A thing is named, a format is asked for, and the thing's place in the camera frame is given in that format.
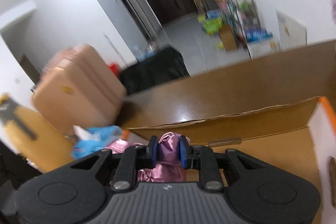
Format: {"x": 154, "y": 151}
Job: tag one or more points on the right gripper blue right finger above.
{"x": 189, "y": 154}

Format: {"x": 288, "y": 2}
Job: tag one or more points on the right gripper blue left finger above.
{"x": 147, "y": 154}

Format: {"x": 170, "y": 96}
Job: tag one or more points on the pink satin scrunchie bow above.
{"x": 168, "y": 165}

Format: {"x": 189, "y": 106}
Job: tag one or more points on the blue tissue pack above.
{"x": 93, "y": 139}

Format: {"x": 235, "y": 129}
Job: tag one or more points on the black bag on floor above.
{"x": 162, "y": 67}

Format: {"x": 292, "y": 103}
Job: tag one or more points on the pink hard-shell suitcase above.
{"x": 77, "y": 88}

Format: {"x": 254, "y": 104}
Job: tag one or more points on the red orange cardboard box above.
{"x": 297, "y": 137}

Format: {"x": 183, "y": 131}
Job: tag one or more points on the yellow thermos jug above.
{"x": 33, "y": 137}

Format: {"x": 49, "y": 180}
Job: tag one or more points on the brown cardboard box on floor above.
{"x": 227, "y": 38}

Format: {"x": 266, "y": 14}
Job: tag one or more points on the cluttered wire shelf rack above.
{"x": 241, "y": 15}

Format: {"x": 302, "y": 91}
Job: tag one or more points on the white board leaning on wall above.
{"x": 293, "y": 33}

